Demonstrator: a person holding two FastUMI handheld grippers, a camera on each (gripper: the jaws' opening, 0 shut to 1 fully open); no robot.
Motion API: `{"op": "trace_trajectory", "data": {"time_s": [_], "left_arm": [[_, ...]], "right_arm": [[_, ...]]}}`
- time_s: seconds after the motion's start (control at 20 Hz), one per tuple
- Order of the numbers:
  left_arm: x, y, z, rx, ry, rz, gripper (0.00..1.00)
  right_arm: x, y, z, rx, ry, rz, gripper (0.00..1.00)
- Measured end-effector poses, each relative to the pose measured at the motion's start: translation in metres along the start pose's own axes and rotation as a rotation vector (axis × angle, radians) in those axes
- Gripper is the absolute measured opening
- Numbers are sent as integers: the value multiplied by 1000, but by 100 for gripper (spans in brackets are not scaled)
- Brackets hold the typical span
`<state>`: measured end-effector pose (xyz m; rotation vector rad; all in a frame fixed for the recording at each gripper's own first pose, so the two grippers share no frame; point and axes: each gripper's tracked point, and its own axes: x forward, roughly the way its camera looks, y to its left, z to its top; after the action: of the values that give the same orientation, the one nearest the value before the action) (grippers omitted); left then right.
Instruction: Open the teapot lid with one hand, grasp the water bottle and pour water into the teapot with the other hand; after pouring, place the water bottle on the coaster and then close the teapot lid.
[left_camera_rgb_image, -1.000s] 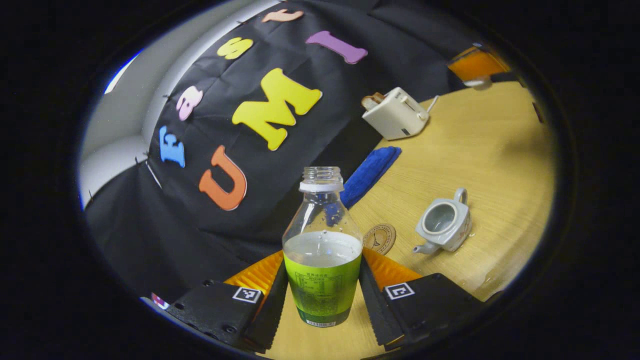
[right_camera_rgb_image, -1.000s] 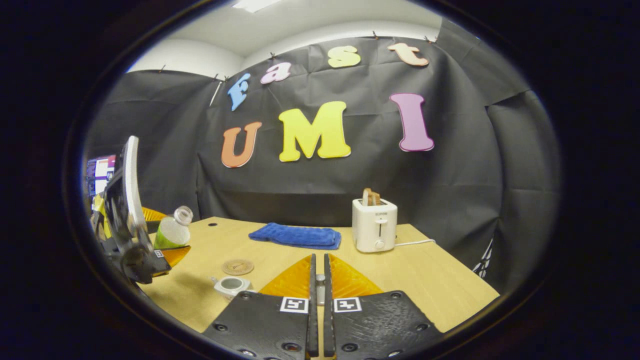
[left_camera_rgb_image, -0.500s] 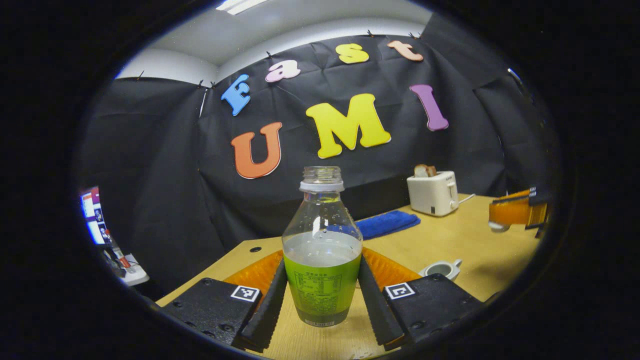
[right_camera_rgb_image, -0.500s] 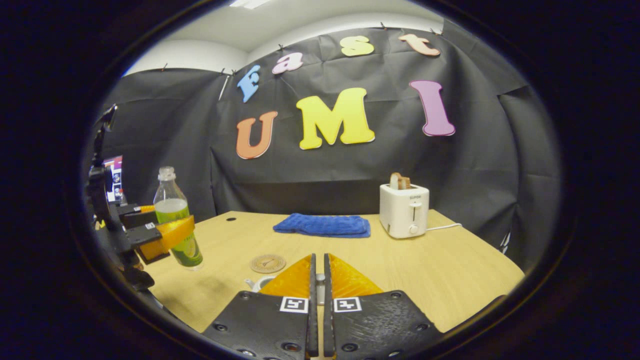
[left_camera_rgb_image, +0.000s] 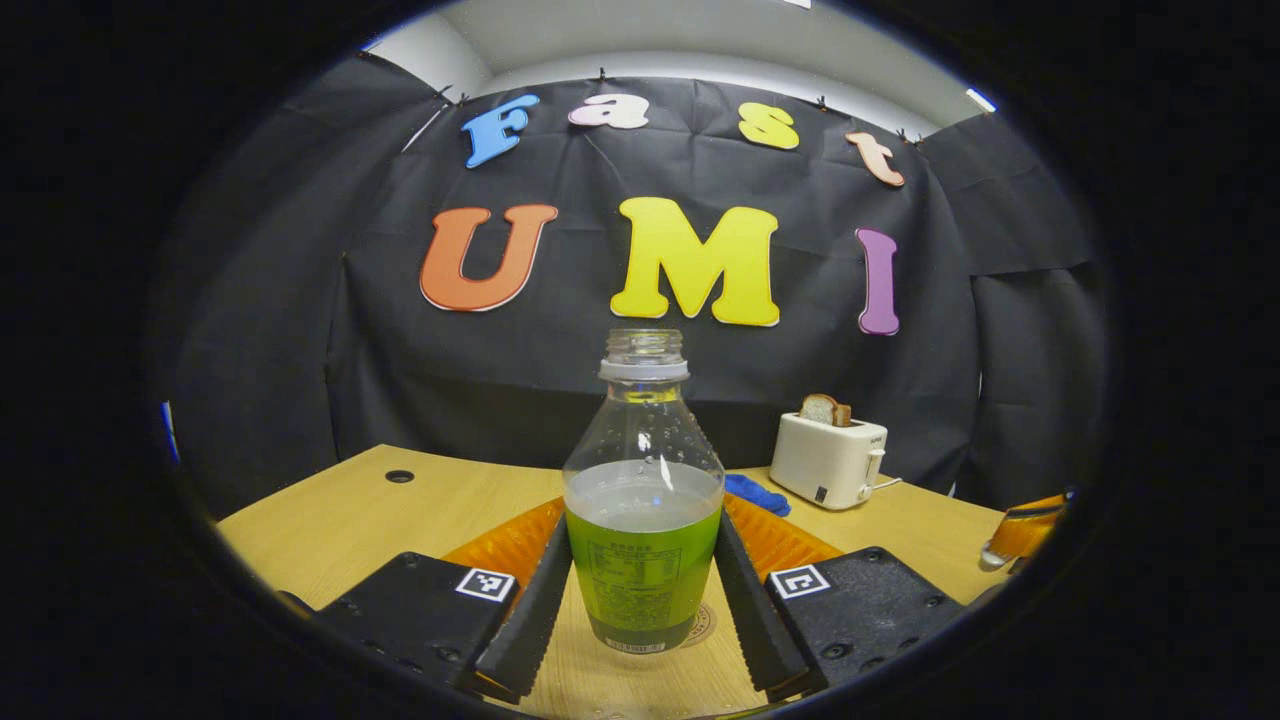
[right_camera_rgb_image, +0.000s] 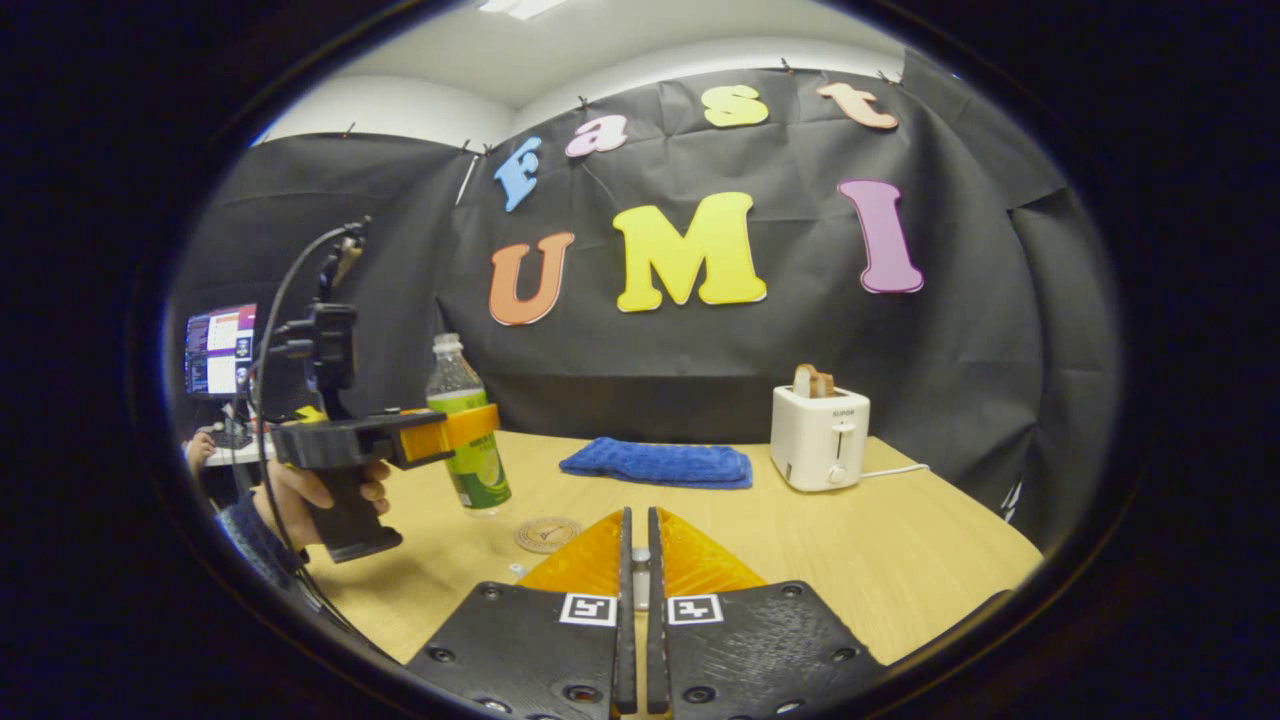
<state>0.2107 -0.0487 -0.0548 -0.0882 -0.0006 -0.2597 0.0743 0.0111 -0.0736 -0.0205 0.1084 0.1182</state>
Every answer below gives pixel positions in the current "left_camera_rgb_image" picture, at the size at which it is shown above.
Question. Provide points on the black backdrop cloth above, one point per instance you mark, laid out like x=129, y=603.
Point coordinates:
x=560, y=380

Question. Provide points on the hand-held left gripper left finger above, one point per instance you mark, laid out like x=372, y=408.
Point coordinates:
x=530, y=630

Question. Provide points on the white toaster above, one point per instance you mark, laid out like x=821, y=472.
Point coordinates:
x=825, y=465

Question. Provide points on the round wooden coaster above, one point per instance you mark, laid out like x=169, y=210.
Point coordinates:
x=703, y=625

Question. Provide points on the toast slice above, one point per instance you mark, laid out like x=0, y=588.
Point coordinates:
x=822, y=410

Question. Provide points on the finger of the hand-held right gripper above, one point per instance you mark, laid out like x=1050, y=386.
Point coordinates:
x=1030, y=530

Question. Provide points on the blue towel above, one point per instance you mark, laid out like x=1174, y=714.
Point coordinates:
x=758, y=494

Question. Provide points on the white teacup lid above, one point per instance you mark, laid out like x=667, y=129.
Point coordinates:
x=992, y=558

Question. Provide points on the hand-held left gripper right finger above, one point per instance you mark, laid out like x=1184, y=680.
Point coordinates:
x=755, y=625

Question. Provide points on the green label water bottle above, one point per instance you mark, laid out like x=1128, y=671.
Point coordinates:
x=645, y=570

